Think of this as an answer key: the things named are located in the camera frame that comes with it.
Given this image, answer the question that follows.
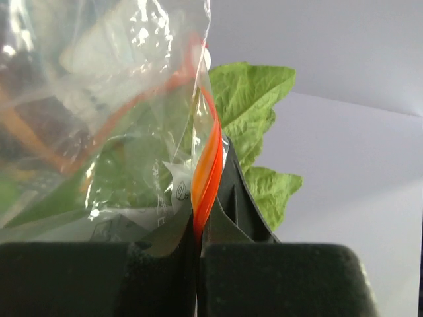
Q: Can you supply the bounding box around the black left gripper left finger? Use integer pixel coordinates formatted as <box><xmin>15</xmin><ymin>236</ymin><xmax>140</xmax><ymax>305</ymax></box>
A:
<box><xmin>1</xmin><ymin>213</ymin><xmax>196</xmax><ymax>316</ymax></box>

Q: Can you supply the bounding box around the green leafy vegetable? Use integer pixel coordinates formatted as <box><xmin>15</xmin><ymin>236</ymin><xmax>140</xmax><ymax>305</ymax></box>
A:
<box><xmin>1</xmin><ymin>63</ymin><xmax>302</xmax><ymax>229</ymax></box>

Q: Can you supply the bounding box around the clear zip bag orange zipper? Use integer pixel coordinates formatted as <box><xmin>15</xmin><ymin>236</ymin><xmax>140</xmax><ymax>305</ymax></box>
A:
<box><xmin>1</xmin><ymin>0</ymin><xmax>227</xmax><ymax>242</ymax></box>

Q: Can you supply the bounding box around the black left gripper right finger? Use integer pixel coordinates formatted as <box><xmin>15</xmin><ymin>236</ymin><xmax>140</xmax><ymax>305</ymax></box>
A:
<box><xmin>198</xmin><ymin>140</ymin><xmax>379</xmax><ymax>316</ymax></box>

